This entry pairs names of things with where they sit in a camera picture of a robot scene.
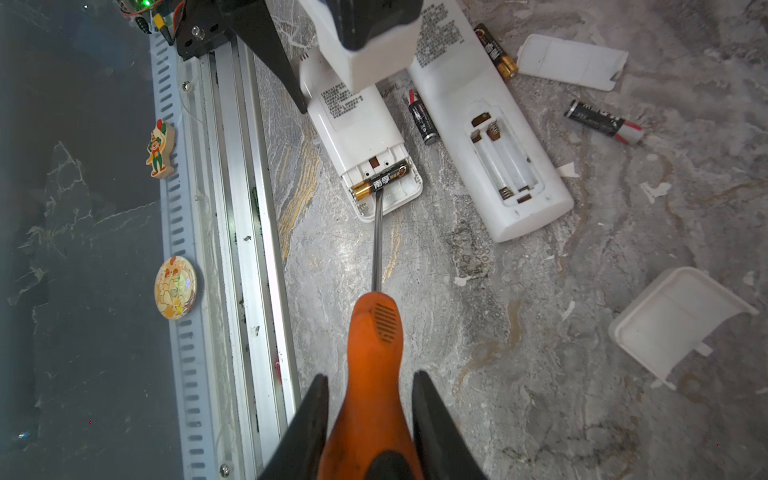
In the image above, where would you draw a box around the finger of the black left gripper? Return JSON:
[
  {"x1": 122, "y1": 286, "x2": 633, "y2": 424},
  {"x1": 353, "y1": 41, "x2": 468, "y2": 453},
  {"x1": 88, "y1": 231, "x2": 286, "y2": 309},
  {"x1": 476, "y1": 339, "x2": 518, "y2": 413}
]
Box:
[{"x1": 218, "y1": 0, "x2": 307, "y2": 114}]

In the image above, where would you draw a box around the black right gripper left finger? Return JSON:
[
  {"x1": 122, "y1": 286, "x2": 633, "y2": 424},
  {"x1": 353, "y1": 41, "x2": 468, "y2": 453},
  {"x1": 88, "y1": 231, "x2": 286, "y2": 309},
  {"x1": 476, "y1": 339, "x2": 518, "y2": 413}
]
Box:
[{"x1": 259, "y1": 374, "x2": 329, "y2": 479}]

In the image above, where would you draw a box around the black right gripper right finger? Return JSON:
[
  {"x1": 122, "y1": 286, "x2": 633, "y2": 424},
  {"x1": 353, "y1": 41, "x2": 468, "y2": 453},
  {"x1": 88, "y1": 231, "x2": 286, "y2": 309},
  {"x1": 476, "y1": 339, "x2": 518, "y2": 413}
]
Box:
[{"x1": 411, "y1": 371, "x2": 487, "y2": 479}]

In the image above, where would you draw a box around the orange black screwdriver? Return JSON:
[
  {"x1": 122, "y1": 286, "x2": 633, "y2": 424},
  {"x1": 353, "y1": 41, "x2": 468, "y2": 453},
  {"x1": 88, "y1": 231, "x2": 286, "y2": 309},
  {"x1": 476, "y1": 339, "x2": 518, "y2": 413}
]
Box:
[{"x1": 318, "y1": 191, "x2": 424, "y2": 479}]

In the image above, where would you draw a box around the black gold AAA battery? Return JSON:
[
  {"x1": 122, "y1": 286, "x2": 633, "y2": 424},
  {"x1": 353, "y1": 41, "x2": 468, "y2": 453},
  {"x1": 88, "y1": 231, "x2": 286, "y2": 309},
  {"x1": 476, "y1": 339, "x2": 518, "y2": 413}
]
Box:
[{"x1": 351, "y1": 160, "x2": 409, "y2": 201}]

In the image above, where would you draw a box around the black red AAA battery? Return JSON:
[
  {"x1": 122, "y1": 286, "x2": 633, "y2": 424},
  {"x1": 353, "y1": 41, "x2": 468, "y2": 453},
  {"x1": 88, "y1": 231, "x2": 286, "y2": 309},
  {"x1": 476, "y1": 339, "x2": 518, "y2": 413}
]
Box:
[{"x1": 408, "y1": 89, "x2": 440, "y2": 145}]

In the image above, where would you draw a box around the white wide remote cover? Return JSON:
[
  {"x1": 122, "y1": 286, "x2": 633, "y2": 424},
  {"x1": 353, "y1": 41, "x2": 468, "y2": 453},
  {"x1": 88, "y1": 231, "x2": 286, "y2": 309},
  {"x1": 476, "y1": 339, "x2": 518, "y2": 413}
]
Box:
[{"x1": 608, "y1": 267, "x2": 759, "y2": 390}]

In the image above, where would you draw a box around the white slim remote control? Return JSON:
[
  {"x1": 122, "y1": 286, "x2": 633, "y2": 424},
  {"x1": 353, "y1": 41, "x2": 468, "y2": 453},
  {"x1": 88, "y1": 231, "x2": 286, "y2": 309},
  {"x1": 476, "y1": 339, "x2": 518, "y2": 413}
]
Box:
[{"x1": 407, "y1": 1, "x2": 574, "y2": 243}]

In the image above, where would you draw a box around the white battery cover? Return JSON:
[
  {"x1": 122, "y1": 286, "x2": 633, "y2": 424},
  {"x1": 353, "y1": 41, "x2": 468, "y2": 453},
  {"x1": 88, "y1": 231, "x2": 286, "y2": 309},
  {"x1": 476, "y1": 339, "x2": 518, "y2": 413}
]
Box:
[{"x1": 517, "y1": 34, "x2": 629, "y2": 92}]

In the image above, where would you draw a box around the small colourful charm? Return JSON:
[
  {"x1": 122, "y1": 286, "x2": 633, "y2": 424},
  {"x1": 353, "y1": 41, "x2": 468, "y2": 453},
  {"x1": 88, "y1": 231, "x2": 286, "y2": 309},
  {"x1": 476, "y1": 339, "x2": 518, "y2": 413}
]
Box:
[{"x1": 146, "y1": 119, "x2": 176, "y2": 179}]

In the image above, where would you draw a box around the round gold white badge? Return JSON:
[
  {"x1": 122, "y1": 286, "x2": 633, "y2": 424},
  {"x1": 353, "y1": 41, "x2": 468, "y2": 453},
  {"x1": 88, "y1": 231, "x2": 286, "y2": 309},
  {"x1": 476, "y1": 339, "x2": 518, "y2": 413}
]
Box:
[{"x1": 154, "y1": 256, "x2": 197, "y2": 321}]

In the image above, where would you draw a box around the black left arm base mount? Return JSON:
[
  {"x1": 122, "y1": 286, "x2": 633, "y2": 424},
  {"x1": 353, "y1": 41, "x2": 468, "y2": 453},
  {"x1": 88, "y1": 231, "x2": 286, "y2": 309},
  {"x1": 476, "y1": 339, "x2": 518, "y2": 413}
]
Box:
[{"x1": 175, "y1": 0, "x2": 233, "y2": 61}]

